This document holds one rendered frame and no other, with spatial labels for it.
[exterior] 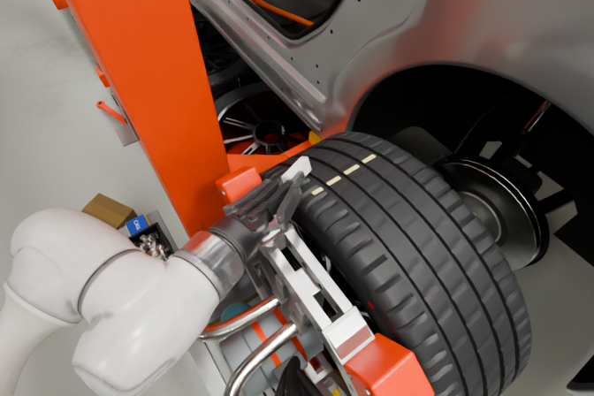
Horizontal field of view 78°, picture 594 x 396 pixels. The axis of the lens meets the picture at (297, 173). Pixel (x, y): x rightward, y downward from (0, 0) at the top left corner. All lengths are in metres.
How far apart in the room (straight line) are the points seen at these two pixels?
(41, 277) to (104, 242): 0.08
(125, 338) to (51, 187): 2.04
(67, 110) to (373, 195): 2.47
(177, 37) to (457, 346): 0.65
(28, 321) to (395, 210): 0.52
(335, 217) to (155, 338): 0.31
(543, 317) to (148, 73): 1.86
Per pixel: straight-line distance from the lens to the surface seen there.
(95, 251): 0.53
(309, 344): 0.81
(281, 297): 0.71
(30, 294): 0.55
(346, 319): 0.60
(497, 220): 1.02
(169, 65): 0.70
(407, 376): 0.56
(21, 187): 2.56
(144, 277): 0.49
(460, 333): 0.65
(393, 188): 0.65
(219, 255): 0.50
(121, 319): 0.47
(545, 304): 2.10
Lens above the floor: 1.69
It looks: 53 degrees down
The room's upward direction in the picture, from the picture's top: straight up
